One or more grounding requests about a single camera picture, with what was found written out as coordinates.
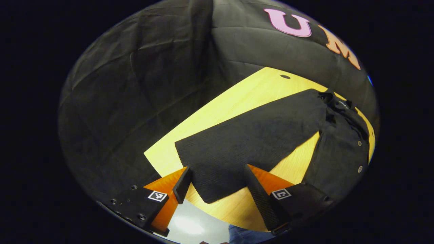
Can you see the black buttoned garment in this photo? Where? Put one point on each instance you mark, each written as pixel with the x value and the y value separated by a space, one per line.
pixel 254 142

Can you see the person's blue jeans leg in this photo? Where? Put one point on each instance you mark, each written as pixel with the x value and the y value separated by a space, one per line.
pixel 249 235

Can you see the black backdrop cloth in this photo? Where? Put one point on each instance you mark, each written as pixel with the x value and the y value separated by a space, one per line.
pixel 118 101

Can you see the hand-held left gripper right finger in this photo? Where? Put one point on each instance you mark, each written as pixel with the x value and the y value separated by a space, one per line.
pixel 261 203

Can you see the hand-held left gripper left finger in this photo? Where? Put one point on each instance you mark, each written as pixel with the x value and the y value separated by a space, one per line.
pixel 183 184

